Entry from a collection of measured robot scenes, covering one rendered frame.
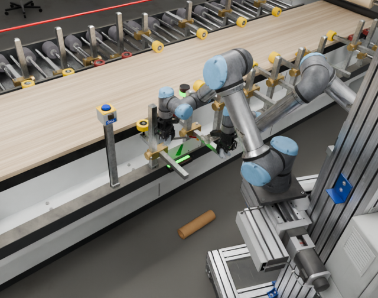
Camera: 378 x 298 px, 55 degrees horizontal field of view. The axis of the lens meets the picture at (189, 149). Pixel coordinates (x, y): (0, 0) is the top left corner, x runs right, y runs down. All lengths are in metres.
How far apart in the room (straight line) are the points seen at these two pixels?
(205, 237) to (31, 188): 1.26
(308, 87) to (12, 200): 1.55
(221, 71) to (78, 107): 1.20
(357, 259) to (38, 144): 1.60
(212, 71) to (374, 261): 0.85
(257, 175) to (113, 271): 1.43
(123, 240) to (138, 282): 0.34
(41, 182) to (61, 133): 0.29
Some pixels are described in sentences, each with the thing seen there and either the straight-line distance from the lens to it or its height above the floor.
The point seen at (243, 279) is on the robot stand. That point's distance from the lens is 2.34.
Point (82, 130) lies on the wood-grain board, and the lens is 2.14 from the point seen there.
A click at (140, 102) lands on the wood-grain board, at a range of 2.33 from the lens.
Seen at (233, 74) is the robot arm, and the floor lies 1.54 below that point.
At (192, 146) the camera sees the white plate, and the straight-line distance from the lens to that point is 2.26.
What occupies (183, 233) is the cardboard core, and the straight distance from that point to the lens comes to 2.63.
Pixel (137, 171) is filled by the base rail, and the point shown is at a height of 0.70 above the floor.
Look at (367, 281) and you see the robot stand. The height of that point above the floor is 1.09.
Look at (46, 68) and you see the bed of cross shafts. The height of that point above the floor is 0.71.
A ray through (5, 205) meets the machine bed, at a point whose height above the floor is 0.70.
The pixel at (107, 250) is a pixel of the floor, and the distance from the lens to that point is 2.66.
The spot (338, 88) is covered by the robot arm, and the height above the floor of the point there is 1.38.
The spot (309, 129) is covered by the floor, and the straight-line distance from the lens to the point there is 3.89.
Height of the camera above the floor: 2.21
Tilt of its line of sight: 41 degrees down
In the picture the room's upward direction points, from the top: 5 degrees clockwise
